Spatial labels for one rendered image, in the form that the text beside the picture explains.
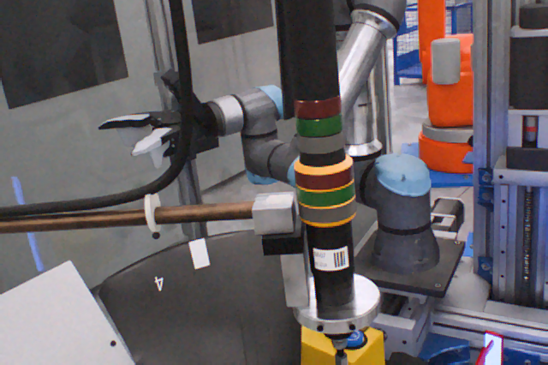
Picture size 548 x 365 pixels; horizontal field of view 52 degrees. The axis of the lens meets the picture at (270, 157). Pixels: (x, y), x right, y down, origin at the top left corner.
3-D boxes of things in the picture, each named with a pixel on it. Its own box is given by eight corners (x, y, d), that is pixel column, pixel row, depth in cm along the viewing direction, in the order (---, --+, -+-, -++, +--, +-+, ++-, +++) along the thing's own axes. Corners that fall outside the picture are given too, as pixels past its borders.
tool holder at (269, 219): (264, 338, 43) (247, 221, 40) (272, 286, 50) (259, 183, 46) (384, 333, 42) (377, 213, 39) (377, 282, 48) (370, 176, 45)
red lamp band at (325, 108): (293, 120, 39) (291, 103, 39) (295, 108, 42) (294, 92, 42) (342, 116, 39) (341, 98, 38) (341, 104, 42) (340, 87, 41)
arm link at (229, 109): (242, 100, 106) (219, 90, 112) (221, 106, 104) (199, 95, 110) (244, 137, 109) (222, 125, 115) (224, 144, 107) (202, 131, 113)
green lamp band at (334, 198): (294, 209, 41) (293, 194, 40) (298, 186, 45) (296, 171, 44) (356, 205, 40) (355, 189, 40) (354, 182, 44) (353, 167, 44)
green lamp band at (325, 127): (294, 138, 39) (293, 122, 39) (297, 124, 43) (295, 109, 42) (343, 134, 39) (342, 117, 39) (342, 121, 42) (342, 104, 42)
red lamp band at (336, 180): (293, 192, 40) (291, 176, 40) (296, 170, 44) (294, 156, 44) (354, 188, 40) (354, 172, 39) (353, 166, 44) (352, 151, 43)
